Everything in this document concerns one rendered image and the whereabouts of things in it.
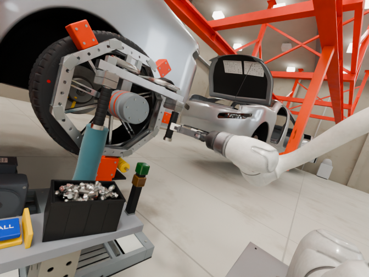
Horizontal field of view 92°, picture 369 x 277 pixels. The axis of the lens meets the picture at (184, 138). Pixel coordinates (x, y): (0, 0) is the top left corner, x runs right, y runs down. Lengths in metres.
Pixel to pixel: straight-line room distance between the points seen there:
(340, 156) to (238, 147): 14.44
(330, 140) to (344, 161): 14.30
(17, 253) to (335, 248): 0.81
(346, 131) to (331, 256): 0.35
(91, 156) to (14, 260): 0.38
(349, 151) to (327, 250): 14.41
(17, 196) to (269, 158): 1.00
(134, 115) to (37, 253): 0.54
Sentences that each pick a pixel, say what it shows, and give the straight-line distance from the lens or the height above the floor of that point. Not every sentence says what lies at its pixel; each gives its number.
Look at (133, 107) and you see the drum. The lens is 0.82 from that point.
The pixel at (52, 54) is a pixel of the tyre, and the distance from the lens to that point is 0.95.
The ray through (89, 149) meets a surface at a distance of 0.81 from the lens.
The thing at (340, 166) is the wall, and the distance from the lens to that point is 14.98.
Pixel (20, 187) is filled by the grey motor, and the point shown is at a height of 0.39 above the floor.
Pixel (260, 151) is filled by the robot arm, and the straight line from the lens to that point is 0.59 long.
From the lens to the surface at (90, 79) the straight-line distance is 1.46.
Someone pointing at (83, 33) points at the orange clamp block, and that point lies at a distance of 0.90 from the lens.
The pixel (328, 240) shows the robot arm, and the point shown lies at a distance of 0.71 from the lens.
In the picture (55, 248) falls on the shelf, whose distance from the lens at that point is 0.64.
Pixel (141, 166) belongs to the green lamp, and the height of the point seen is 0.66.
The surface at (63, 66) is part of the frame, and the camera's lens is 0.87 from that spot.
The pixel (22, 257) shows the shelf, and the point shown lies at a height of 0.45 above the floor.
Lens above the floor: 0.87
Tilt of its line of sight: 6 degrees down
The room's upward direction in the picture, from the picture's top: 17 degrees clockwise
